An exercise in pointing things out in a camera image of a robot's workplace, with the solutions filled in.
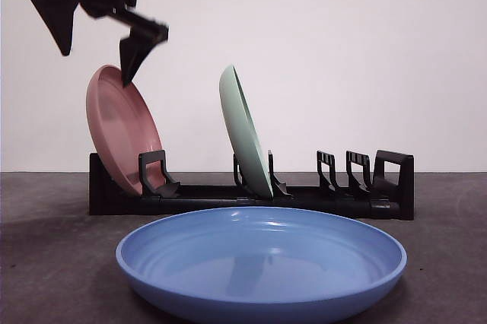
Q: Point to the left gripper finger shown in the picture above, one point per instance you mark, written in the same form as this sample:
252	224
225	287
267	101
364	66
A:
135	50
57	8

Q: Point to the pink round plate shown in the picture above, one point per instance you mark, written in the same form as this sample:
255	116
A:
121	130

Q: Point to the green round plate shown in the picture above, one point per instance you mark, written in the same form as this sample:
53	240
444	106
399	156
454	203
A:
243	137

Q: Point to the blue round plate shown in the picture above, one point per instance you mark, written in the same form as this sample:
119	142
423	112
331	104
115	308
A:
262	263

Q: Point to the black plastic dish rack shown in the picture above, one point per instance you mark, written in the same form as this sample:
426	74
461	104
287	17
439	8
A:
213	200

